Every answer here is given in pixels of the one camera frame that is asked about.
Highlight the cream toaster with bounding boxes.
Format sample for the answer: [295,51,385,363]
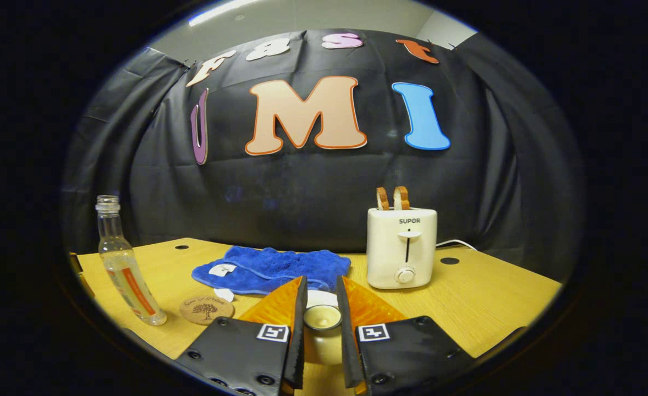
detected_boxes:
[366,207,438,290]

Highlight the blue towel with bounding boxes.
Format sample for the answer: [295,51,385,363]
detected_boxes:
[191,246,352,302]

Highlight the cream teacup lid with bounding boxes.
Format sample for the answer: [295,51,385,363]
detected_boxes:
[303,304,343,366]

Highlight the black backdrop cloth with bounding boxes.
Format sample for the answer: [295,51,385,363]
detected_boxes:
[63,29,586,284]

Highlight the cream ceramic teacup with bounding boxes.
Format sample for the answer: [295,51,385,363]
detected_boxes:
[306,290,339,309]

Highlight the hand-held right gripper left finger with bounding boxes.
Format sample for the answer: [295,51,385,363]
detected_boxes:
[177,275,308,396]

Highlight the clear plastic water bottle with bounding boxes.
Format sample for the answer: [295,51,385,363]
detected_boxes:
[95,195,167,326]

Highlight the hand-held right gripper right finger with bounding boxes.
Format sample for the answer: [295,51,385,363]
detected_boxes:
[336,275,474,396]

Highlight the round wooden coaster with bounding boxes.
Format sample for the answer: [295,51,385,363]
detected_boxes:
[179,295,235,326]

